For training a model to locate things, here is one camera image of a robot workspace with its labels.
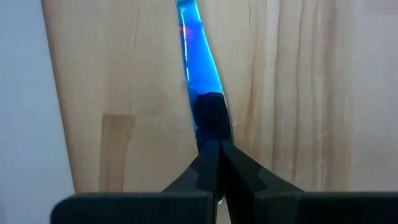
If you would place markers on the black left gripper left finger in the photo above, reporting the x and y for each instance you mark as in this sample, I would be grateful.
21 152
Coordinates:
186 205

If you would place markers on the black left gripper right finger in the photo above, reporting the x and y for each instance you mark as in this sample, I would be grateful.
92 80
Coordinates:
248 193

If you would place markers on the iridescent teal table knife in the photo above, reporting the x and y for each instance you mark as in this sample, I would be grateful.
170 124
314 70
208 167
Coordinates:
199 62

